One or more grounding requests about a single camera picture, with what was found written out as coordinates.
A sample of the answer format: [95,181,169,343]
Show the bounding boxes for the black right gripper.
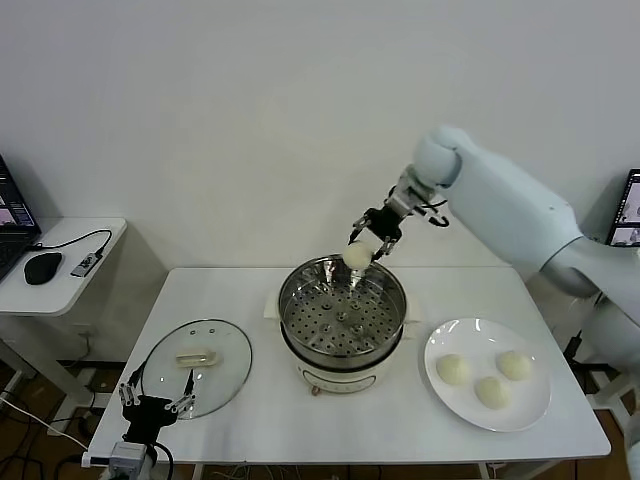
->
[348,205,404,261]

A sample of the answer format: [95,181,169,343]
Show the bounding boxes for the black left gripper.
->
[118,358,197,444]

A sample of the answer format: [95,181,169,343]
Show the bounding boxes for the white steamed baozi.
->
[473,375,512,410]
[436,353,472,387]
[343,241,374,269]
[496,349,534,382]

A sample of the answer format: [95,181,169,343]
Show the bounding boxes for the round glass pot lid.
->
[139,319,254,420]

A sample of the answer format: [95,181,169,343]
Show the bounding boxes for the perforated steel steamer basket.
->
[262,255,421,362]

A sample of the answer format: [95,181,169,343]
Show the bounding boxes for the grey usb hub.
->
[69,252,100,279]

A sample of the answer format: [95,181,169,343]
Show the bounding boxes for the black computer mouse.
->
[23,252,64,286]

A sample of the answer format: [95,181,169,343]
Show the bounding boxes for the white round plate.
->
[423,318,553,433]

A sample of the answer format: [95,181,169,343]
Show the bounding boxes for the black open laptop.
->
[604,168,640,249]
[0,154,42,284]

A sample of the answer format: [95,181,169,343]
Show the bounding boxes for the black stick tool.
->
[564,329,586,361]

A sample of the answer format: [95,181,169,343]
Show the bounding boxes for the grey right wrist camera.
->
[388,172,430,215]

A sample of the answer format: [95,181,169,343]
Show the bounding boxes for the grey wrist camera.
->
[388,172,430,215]
[82,439,151,474]

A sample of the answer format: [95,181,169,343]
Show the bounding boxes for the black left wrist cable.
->
[149,439,176,480]

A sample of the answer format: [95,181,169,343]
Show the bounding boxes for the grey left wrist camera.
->
[82,439,151,474]

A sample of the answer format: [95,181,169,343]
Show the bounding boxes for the white floor cable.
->
[0,392,96,451]

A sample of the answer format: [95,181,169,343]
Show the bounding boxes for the black usb hub cable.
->
[28,228,113,260]

